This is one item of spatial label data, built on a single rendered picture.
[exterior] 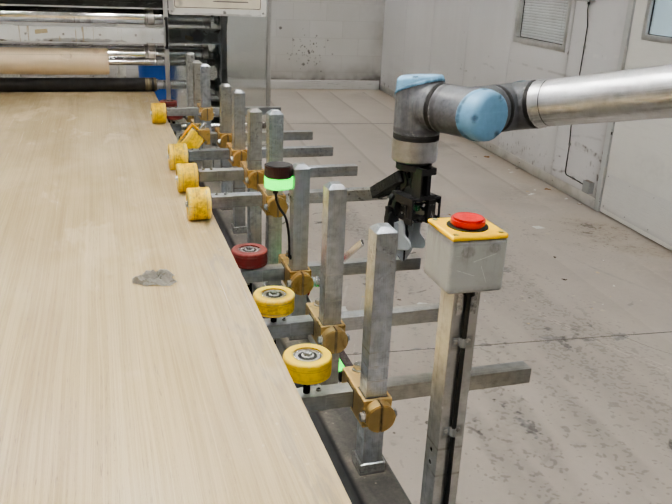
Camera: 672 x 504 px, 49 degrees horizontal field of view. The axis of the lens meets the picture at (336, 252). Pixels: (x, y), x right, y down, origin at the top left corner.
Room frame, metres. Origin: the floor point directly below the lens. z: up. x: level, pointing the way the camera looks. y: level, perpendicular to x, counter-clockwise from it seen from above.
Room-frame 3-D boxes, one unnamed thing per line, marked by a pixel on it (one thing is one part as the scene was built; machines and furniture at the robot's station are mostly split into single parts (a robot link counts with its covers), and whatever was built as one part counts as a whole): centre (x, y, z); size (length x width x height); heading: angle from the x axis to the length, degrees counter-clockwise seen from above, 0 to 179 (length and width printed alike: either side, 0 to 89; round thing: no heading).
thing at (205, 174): (2.07, 0.19, 0.95); 0.50 x 0.04 x 0.04; 108
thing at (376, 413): (1.08, -0.06, 0.82); 0.13 x 0.06 x 0.05; 18
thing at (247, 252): (1.54, 0.19, 0.85); 0.08 x 0.08 x 0.11
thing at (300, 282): (1.56, 0.09, 0.85); 0.13 x 0.06 x 0.05; 18
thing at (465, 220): (0.81, -0.15, 1.22); 0.04 x 0.04 x 0.02
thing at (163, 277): (1.36, 0.36, 0.91); 0.09 x 0.07 x 0.02; 101
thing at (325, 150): (2.31, 0.27, 0.95); 0.50 x 0.04 x 0.04; 108
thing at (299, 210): (1.54, 0.08, 0.87); 0.03 x 0.03 x 0.48; 18
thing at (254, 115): (2.01, 0.24, 0.90); 0.03 x 0.03 x 0.48; 18
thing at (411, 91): (1.43, -0.15, 1.26); 0.10 x 0.09 x 0.12; 43
